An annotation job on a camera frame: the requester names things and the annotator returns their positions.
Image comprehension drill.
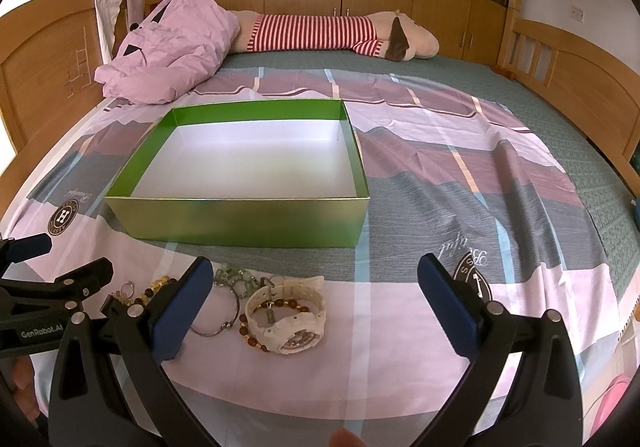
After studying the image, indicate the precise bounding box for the black gold bead bracelet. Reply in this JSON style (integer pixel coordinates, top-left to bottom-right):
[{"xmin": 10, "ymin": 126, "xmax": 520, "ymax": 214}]
[{"xmin": 130, "ymin": 275, "xmax": 177, "ymax": 307}]

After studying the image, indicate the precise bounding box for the silver bangle bracelet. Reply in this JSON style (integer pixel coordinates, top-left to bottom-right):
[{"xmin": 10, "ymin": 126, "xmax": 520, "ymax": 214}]
[{"xmin": 188, "ymin": 281, "xmax": 242, "ymax": 339}]

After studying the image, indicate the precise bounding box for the red gold bead bracelet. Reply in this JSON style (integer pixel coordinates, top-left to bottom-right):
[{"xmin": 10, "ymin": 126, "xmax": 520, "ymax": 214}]
[{"xmin": 237, "ymin": 296, "xmax": 312, "ymax": 354}]

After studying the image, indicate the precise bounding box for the green jade pendant necklace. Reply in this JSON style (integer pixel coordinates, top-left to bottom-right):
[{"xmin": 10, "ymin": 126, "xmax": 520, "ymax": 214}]
[{"xmin": 214, "ymin": 263, "xmax": 274, "ymax": 299}]

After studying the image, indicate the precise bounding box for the white wrist watch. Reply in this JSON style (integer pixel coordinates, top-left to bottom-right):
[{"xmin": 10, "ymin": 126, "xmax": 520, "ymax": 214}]
[{"xmin": 239, "ymin": 276, "xmax": 326, "ymax": 356}]

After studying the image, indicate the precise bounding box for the person's left hand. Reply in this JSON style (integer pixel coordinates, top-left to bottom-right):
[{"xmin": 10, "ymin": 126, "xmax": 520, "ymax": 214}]
[{"xmin": 11, "ymin": 356, "xmax": 40, "ymax": 422}]

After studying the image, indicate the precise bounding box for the wooden bed headboard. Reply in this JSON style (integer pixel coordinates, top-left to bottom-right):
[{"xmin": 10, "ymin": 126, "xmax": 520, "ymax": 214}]
[{"xmin": 1, "ymin": 0, "xmax": 103, "ymax": 212}]

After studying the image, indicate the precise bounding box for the patchwork pink grey bedsheet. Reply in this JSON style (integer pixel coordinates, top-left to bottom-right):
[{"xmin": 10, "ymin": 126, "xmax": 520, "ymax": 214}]
[{"xmin": 9, "ymin": 68, "xmax": 620, "ymax": 446}]

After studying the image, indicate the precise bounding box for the green cardboard box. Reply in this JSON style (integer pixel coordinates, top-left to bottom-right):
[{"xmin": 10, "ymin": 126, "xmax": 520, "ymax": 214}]
[{"xmin": 105, "ymin": 100, "xmax": 370, "ymax": 248}]

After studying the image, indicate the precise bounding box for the pink folded quilt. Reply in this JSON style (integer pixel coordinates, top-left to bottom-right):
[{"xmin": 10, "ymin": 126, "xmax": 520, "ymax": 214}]
[{"xmin": 94, "ymin": 0, "xmax": 240, "ymax": 105}]

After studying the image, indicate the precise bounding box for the grey towel on headboard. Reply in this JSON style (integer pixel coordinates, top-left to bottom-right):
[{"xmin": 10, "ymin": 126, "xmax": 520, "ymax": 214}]
[{"xmin": 93, "ymin": 0, "xmax": 145, "ymax": 64}]

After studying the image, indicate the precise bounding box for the wooden bed footboard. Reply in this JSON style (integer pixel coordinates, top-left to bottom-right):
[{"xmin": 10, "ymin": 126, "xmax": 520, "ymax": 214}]
[{"xmin": 495, "ymin": 8, "xmax": 639, "ymax": 195}]

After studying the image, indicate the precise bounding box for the striped plush dog toy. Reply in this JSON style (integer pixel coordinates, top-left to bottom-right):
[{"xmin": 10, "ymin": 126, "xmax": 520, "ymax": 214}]
[{"xmin": 230, "ymin": 11, "xmax": 439, "ymax": 62}]

